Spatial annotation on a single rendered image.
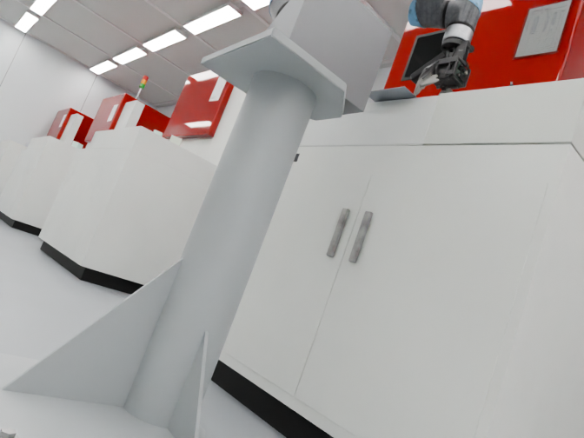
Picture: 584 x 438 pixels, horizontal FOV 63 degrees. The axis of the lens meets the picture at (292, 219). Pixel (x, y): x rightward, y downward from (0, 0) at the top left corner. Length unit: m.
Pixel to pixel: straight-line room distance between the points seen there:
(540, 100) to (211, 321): 0.84
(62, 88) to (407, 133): 8.18
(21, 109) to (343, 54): 8.08
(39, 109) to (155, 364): 8.16
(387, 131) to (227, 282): 0.63
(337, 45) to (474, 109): 0.36
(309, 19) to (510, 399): 0.87
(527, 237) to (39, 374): 0.96
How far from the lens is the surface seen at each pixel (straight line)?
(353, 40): 1.19
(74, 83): 9.21
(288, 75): 1.10
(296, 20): 1.10
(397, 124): 1.35
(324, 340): 1.24
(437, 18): 1.50
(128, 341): 1.05
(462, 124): 1.23
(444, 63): 1.40
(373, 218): 1.24
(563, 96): 1.16
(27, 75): 9.07
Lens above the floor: 0.35
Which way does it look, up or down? 8 degrees up
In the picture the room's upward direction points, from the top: 20 degrees clockwise
